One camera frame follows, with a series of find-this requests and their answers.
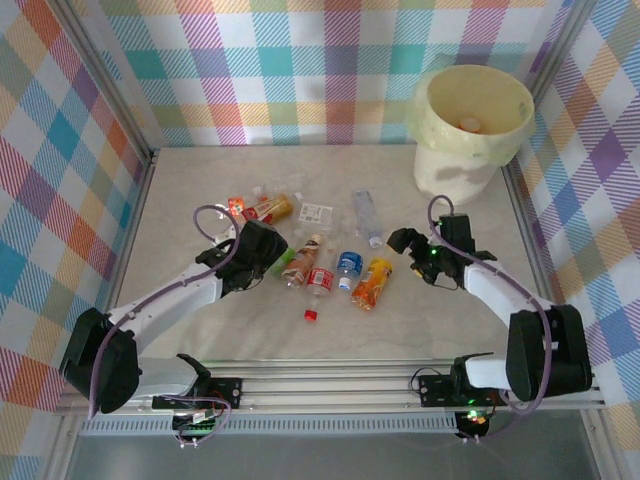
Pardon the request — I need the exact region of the bottle with green label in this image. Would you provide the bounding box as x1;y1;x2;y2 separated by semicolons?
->
271;246;297;277

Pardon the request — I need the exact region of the square clear bottle white label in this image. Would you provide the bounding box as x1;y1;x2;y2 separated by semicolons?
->
294;199;335;236

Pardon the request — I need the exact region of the plaid cloth backdrop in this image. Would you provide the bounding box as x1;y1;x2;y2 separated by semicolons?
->
0;0;640;480

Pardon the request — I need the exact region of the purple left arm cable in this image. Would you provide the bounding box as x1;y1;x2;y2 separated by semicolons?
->
87;203;241;421

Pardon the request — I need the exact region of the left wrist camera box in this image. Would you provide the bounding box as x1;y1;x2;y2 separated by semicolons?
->
238;220;274;254

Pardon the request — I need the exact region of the blue label water bottle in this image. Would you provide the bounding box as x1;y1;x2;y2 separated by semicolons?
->
334;250;365;293

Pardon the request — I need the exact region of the orange juice bottle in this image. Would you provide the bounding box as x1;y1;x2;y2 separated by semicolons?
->
349;256;395;311

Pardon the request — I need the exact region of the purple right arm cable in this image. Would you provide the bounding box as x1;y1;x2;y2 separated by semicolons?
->
426;194;557;416

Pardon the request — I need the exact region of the clear bottle with orange label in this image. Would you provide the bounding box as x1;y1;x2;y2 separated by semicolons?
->
214;195;250;236

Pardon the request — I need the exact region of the clear crumpled plastic bottle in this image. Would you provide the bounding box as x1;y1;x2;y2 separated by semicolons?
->
329;212;362;251

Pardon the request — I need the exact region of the amber bottle with red label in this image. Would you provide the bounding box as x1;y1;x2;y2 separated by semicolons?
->
241;193;295;225

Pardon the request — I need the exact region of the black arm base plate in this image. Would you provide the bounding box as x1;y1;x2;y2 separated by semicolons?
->
416;372;504;407
151;377;245;412

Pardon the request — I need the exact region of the grey slotted cable duct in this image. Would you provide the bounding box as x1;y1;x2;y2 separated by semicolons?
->
79;417;460;437

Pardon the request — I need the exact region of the wired controller board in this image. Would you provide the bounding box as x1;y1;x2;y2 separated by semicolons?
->
172;408;234;450
452;407;494;444

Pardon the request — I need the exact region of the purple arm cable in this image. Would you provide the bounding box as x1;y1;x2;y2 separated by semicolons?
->
426;194;557;416
87;203;241;421

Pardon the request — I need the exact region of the aluminium front rail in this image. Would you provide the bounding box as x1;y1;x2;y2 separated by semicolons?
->
53;357;609;419

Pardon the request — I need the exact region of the brown coffee drink bottle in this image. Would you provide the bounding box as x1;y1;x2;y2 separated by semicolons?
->
281;232;326;291

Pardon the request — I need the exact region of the red cap cola bottle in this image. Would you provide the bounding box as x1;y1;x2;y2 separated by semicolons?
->
302;267;336;322

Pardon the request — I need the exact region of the clear ribbed water bottle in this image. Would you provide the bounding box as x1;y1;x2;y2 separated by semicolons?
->
351;188;385;250

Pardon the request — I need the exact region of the aluminium frame post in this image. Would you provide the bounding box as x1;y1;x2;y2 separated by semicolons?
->
524;0;599;101
54;0;161;174

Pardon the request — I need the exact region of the white textured bin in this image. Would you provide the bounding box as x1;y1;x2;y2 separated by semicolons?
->
413;144;499;206

